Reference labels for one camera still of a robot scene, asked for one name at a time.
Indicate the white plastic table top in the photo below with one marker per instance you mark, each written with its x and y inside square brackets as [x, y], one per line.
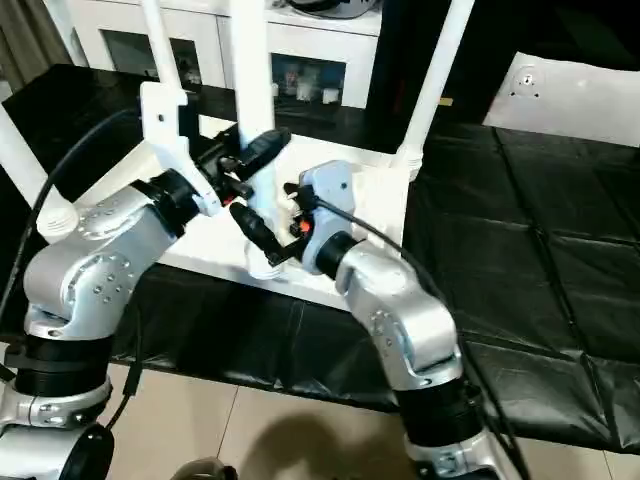
[370, 200]

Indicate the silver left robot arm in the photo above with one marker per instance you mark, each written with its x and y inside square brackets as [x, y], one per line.
[100, 260]

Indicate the white glass-door cabinet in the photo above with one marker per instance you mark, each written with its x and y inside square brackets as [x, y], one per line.
[325, 40]

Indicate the black box with gold label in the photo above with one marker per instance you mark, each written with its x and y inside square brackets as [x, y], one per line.
[400, 50]

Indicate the grey brown curtain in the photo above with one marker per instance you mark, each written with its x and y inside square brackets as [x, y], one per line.
[30, 35]

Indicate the dark robot left foot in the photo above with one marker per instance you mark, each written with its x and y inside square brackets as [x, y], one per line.
[207, 471]

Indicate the black table mat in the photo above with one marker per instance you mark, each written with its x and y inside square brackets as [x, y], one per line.
[550, 250]

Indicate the white bag with round fitting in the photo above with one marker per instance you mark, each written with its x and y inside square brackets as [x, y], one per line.
[575, 95]

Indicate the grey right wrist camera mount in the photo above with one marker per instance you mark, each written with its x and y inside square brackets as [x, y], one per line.
[327, 200]

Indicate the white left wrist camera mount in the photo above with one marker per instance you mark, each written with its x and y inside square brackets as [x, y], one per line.
[165, 125]

